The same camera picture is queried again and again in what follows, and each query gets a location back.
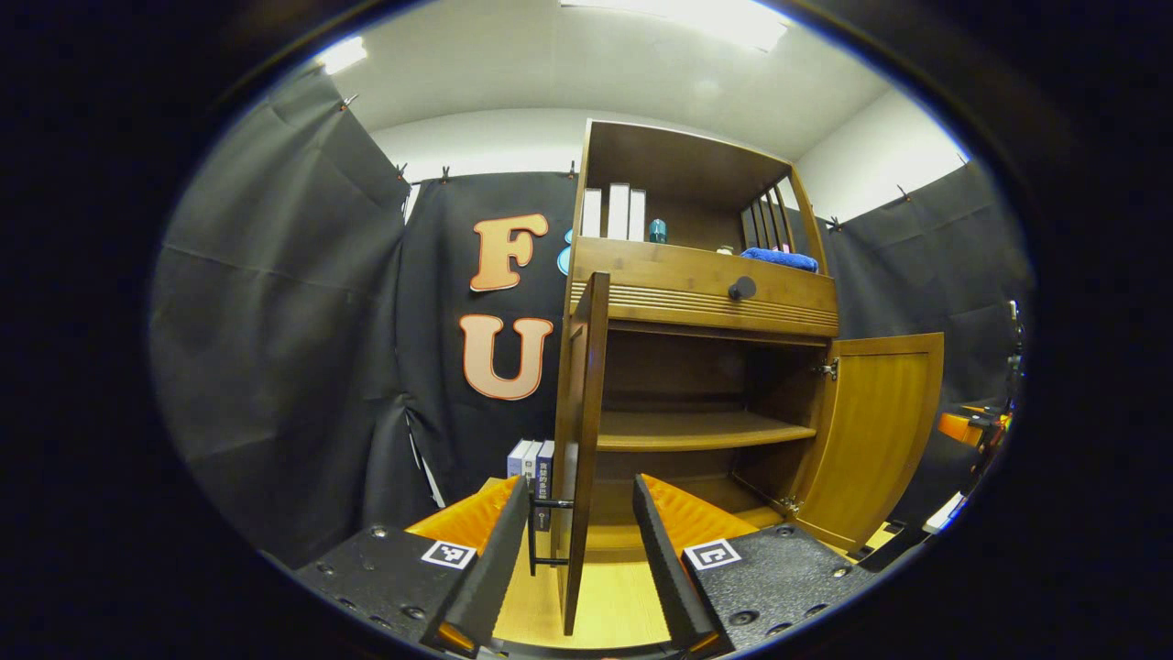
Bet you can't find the black backdrop cloth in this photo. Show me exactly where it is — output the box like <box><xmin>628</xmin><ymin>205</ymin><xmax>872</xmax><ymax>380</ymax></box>
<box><xmin>151</xmin><ymin>69</ymin><xmax>1036</xmax><ymax>569</ymax></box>

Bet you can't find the white flat object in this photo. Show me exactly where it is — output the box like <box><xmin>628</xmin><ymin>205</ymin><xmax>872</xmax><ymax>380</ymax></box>
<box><xmin>921</xmin><ymin>492</ymin><xmax>965</xmax><ymax>535</ymax></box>

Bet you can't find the dark blue paperback book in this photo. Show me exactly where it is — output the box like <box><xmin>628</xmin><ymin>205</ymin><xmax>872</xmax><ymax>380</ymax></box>
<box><xmin>534</xmin><ymin>440</ymin><xmax>555</xmax><ymax>533</ymax></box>

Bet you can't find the wooden double-door shoe cabinet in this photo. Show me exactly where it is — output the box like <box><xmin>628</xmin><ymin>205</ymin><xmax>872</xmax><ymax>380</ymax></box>
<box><xmin>550</xmin><ymin>119</ymin><xmax>839</xmax><ymax>551</ymax></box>

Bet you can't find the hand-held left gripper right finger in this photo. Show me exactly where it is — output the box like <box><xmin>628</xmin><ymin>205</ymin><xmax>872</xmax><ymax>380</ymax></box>
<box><xmin>632</xmin><ymin>473</ymin><xmax>881</xmax><ymax>656</ymax></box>

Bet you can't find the small ceiling light panel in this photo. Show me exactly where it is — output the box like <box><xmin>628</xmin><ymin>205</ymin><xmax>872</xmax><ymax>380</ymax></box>
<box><xmin>316</xmin><ymin>37</ymin><xmax>369</xmax><ymax>76</ymax></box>

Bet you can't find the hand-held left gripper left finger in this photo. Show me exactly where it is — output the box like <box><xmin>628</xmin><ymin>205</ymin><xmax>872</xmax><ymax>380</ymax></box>
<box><xmin>295</xmin><ymin>475</ymin><xmax>532</xmax><ymax>656</ymax></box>

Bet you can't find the blue folded towel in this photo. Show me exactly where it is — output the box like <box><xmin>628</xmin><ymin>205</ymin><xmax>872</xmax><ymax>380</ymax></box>
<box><xmin>740</xmin><ymin>247</ymin><xmax>819</xmax><ymax>273</ymax></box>

